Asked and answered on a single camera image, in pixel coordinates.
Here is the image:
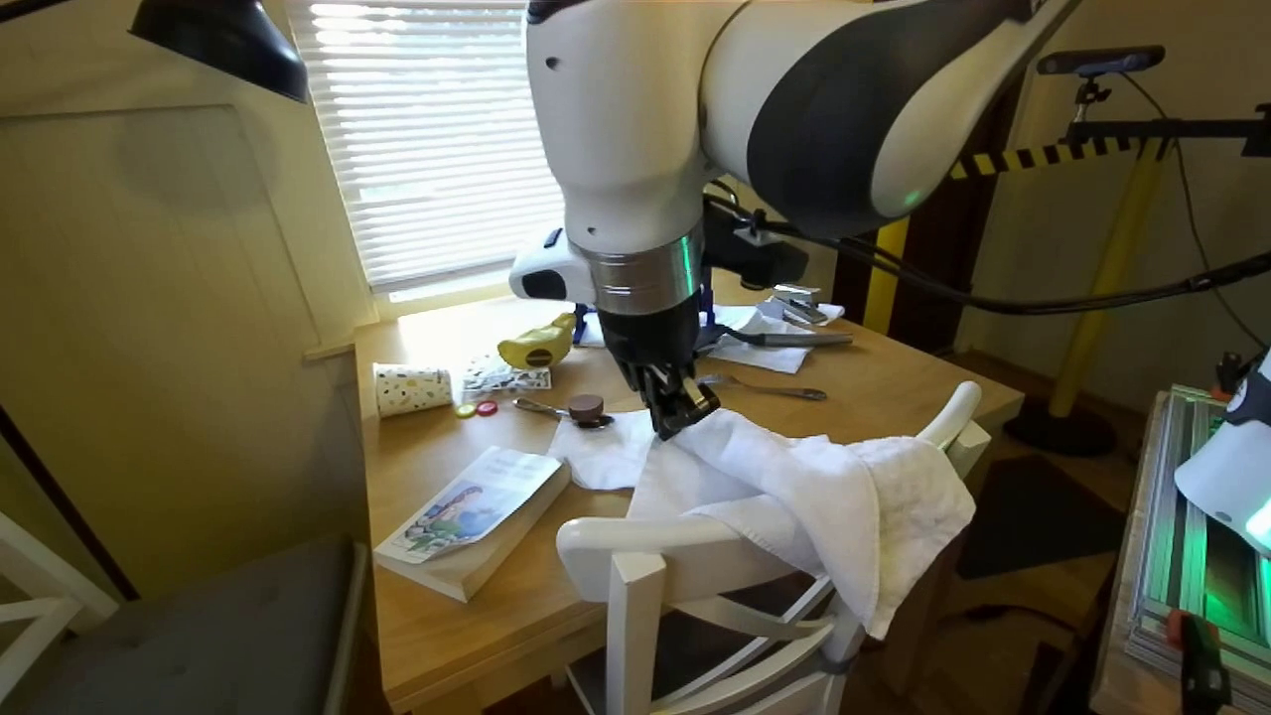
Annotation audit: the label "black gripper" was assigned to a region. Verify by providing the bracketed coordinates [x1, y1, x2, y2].
[601, 299, 717, 437]

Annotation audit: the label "white towel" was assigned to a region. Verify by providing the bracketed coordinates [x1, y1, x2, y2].
[627, 411, 978, 638]

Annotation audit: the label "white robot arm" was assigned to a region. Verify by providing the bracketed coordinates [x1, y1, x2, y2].
[525, 0, 1077, 437]

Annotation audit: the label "white wooden chair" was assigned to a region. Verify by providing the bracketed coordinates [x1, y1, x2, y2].
[555, 383, 984, 715]

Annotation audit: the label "white far chair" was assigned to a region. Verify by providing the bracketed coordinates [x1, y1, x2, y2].
[0, 514, 117, 702]

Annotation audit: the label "metal spanner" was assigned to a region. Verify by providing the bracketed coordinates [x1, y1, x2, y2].
[700, 372, 827, 401]

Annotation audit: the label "black metal hammer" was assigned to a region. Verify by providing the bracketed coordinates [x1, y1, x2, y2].
[714, 324, 849, 351]

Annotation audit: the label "white napkin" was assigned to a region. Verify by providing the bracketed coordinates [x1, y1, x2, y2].
[548, 411, 653, 493]

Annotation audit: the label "small brown round object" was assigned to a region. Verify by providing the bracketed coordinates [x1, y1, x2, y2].
[567, 395, 611, 428]

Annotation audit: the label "yellow banana toy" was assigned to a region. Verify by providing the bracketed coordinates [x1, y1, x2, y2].
[495, 315, 577, 371]

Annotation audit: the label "grey stapler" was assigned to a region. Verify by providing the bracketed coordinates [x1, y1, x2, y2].
[773, 285, 822, 324]

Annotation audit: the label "patterned small pouch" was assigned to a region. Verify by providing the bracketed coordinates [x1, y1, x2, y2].
[460, 358, 555, 407]

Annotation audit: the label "illustrated book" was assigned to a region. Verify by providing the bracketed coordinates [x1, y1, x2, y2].
[373, 450, 567, 604]

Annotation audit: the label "white dotted cup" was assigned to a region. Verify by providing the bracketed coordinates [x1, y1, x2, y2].
[373, 363, 454, 418]

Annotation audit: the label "white window blinds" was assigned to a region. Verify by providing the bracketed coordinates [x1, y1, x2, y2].
[293, 0, 565, 293]

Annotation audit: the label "yellow black barrier stand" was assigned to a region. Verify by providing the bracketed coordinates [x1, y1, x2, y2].
[860, 128, 1176, 462]

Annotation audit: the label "black desk lamp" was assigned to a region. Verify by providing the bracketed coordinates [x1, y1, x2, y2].
[129, 0, 305, 98]

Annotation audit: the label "black orange clamp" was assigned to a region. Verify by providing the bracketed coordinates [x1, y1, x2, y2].
[1167, 612, 1231, 715]

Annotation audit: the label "black camera on tripod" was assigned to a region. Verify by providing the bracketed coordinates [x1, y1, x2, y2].
[1037, 45, 1162, 107]

